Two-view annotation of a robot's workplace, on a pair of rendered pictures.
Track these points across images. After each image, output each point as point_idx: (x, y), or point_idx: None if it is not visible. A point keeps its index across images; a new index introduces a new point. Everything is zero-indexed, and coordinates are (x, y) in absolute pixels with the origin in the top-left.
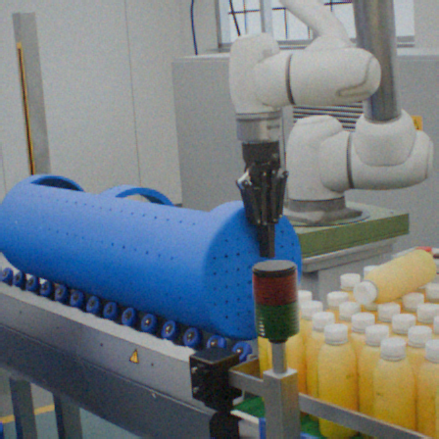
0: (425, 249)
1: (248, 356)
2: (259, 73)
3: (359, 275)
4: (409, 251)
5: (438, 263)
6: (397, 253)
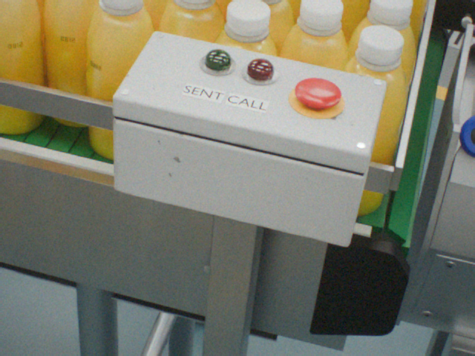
0: (306, 81)
1: (470, 24)
2: None
3: (377, 1)
4: (364, 113)
5: (243, 50)
6: (379, 89)
